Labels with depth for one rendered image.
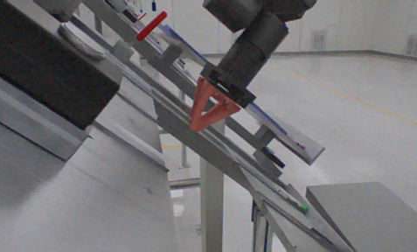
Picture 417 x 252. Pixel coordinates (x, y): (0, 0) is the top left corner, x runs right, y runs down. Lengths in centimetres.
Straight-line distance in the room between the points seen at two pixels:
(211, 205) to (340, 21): 906
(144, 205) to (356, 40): 1007
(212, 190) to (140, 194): 76
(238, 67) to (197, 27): 764
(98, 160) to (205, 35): 797
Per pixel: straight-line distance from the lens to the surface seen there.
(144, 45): 129
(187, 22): 802
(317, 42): 942
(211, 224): 101
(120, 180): 17
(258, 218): 75
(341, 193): 95
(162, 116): 54
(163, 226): 17
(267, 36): 44
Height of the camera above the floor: 108
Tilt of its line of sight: 21 degrees down
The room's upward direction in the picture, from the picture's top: straight up
